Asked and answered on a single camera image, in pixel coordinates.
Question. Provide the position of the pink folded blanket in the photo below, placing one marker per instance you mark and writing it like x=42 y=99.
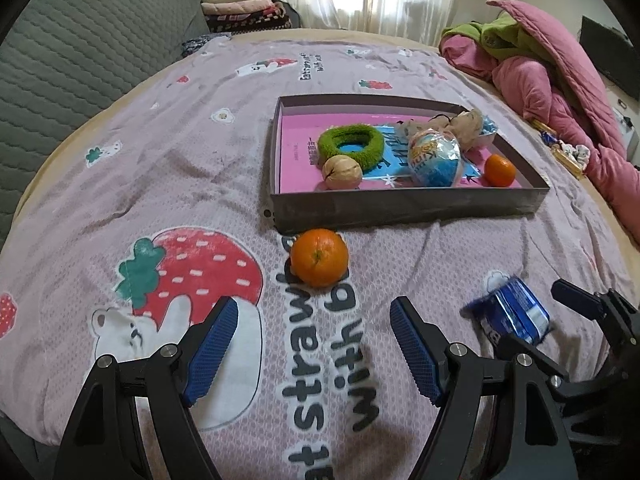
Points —
x=235 y=7

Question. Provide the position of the yellow packaged snack strip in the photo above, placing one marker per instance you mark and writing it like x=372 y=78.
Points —
x=555 y=147

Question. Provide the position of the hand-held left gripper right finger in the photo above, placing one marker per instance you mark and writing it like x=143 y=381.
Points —
x=415 y=350

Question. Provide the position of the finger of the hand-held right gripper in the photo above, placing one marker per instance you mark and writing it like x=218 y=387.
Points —
x=547 y=360
x=575 y=297

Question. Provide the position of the small white plush toy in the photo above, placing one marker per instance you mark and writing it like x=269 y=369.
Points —
x=580 y=154

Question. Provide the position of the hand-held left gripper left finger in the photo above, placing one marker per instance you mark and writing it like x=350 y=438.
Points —
x=210 y=350

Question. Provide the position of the blue floral cloth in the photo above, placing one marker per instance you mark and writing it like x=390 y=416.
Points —
x=202 y=44

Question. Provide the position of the small orange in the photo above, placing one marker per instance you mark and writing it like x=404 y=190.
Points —
x=500 y=170

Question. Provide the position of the walnut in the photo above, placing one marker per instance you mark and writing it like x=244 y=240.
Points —
x=341 y=172

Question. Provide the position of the beige plush toy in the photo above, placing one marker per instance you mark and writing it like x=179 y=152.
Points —
x=465 y=127

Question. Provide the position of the pink strawberry bear printed blanket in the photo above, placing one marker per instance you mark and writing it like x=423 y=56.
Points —
x=175 y=185

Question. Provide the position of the blue biscuit packet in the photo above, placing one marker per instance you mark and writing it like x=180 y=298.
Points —
x=515 y=310

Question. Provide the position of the green blanket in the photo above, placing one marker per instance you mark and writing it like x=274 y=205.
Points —
x=500 y=35

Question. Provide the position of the shallow brown cardboard box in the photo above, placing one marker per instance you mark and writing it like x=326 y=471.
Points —
x=390 y=210

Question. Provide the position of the green fuzzy hair scrunchie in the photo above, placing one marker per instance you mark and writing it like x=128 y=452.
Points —
x=350 y=146

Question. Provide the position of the folded blankets stack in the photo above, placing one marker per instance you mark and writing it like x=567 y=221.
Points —
x=250 y=21

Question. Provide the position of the grey quilted headboard cushion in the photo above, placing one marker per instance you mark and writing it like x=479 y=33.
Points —
x=85 y=70

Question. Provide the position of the pink quilt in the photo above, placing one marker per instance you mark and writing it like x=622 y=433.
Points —
x=570 y=85

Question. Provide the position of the black flat screen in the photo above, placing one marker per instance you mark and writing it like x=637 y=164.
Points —
x=612 y=55

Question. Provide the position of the clear blue white snack packet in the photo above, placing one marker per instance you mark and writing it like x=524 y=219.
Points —
x=434 y=157

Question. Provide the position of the large orange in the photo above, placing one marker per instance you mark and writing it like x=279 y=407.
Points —
x=320 y=257

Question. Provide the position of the white box device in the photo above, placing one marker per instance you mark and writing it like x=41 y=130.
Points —
x=629 y=125

